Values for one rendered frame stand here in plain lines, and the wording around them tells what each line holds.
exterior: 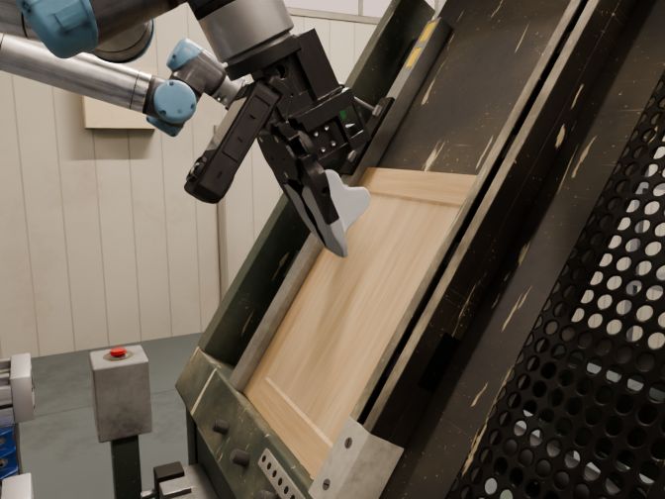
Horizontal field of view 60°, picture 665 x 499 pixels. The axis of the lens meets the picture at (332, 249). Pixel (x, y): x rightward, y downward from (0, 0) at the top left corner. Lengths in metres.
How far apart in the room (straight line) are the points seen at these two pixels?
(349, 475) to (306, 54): 0.56
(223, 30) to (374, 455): 0.59
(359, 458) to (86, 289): 3.60
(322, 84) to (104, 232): 3.75
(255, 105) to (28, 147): 3.70
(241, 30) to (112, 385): 1.04
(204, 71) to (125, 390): 0.73
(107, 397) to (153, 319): 3.02
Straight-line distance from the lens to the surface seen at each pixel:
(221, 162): 0.50
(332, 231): 0.55
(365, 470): 0.86
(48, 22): 0.51
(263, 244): 1.48
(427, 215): 1.05
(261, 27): 0.51
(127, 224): 4.26
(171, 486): 1.25
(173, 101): 1.12
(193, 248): 4.37
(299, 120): 0.52
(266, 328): 1.27
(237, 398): 1.24
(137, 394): 1.44
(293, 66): 0.55
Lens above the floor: 1.42
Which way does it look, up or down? 11 degrees down
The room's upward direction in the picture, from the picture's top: straight up
